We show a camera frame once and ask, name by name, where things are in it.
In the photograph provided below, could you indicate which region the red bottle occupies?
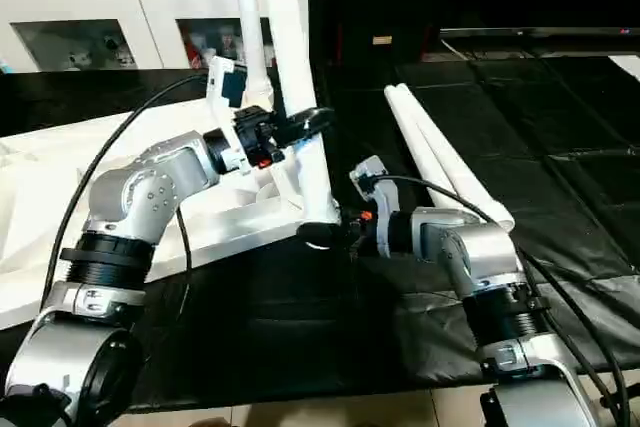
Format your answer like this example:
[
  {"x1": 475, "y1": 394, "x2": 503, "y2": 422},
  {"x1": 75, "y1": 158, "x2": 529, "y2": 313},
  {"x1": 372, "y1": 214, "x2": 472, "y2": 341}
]
[{"x1": 183, "y1": 31, "x2": 199, "y2": 66}]

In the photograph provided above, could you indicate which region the white glass-door cabinet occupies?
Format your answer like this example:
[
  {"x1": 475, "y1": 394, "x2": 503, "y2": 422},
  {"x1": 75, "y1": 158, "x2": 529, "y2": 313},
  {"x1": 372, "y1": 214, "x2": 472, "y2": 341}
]
[{"x1": 0, "y1": 0, "x2": 309, "y2": 73}]

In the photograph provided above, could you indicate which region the dark metal rail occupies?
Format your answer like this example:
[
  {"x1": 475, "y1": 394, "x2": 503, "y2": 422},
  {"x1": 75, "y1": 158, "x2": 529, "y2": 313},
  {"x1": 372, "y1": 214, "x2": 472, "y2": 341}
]
[{"x1": 440, "y1": 27, "x2": 640, "y2": 44}]

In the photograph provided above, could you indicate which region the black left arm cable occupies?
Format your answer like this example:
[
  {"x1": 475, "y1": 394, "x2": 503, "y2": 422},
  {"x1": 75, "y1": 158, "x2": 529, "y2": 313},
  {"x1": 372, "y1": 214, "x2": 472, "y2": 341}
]
[{"x1": 40, "y1": 71, "x2": 217, "y2": 310}]

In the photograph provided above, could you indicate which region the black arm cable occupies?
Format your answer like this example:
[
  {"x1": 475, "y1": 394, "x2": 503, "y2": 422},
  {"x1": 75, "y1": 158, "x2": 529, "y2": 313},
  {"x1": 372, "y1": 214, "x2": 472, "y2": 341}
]
[
  {"x1": 40, "y1": 71, "x2": 217, "y2": 310},
  {"x1": 364, "y1": 174, "x2": 633, "y2": 427}
]

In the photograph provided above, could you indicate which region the white plastic table leg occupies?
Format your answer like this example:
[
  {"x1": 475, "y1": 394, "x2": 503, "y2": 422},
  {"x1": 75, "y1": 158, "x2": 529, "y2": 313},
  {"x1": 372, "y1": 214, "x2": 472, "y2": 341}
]
[
  {"x1": 257, "y1": 0, "x2": 342, "y2": 250},
  {"x1": 384, "y1": 86, "x2": 459, "y2": 210},
  {"x1": 397, "y1": 83, "x2": 517, "y2": 232},
  {"x1": 231, "y1": 0, "x2": 274, "y2": 114}
]

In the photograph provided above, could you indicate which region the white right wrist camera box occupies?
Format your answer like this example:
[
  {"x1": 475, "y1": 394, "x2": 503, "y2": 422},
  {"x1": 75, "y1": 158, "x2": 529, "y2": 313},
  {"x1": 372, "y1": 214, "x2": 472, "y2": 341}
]
[{"x1": 349, "y1": 155, "x2": 402, "y2": 214}]

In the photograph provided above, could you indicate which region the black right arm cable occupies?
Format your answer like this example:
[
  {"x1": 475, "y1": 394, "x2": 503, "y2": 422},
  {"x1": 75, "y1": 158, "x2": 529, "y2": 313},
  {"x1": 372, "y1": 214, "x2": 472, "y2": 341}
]
[{"x1": 364, "y1": 174, "x2": 633, "y2": 427}]

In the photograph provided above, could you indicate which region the black work mat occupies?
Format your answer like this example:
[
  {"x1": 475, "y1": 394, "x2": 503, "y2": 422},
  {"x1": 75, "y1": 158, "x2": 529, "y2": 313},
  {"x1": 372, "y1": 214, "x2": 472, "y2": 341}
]
[{"x1": 0, "y1": 55, "x2": 640, "y2": 413}]

